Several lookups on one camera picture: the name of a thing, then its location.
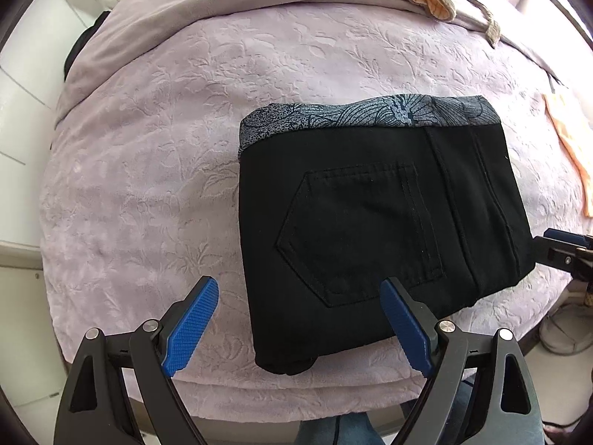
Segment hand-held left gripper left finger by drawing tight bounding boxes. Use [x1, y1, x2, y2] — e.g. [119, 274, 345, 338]
[53, 276, 219, 445]

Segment white round object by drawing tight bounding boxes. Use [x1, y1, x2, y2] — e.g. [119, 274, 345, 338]
[540, 287, 593, 355]

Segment embossed lilac blanket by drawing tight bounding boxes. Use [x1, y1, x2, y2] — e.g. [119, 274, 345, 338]
[39, 0, 593, 420]

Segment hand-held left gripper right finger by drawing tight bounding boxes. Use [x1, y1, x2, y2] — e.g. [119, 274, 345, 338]
[380, 276, 543, 445]

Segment black pants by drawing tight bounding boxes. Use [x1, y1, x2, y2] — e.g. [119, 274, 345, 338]
[238, 95, 537, 375]

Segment black object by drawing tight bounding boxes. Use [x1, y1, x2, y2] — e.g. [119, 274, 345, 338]
[62, 11, 109, 77]

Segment orange cloth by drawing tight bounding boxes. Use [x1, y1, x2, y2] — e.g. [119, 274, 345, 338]
[544, 93, 593, 218]

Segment person's blue jeans leg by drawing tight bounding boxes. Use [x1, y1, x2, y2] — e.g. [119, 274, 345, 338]
[294, 415, 387, 445]

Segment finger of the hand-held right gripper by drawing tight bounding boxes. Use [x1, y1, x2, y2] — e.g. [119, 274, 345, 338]
[533, 228, 593, 283]

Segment beige bed frame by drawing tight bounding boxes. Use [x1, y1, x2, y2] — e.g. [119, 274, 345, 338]
[0, 238, 70, 397]

